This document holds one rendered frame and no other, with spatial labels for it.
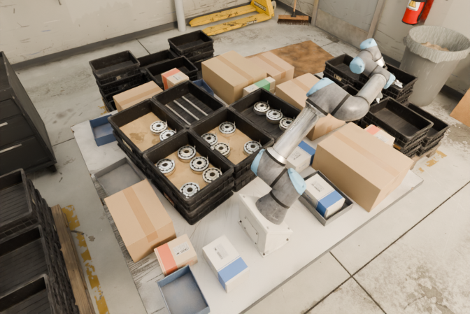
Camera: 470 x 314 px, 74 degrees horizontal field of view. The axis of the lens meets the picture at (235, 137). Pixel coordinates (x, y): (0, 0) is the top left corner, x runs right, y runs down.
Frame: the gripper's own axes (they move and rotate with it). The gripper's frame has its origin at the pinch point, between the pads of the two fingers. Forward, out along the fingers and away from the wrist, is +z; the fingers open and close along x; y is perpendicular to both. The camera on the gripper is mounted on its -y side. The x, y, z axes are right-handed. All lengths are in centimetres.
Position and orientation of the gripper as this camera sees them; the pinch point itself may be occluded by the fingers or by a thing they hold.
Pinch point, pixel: (389, 95)
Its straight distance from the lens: 198.4
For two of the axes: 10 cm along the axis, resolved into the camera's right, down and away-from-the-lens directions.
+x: 8.2, -5.6, -0.9
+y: 1.4, 3.5, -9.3
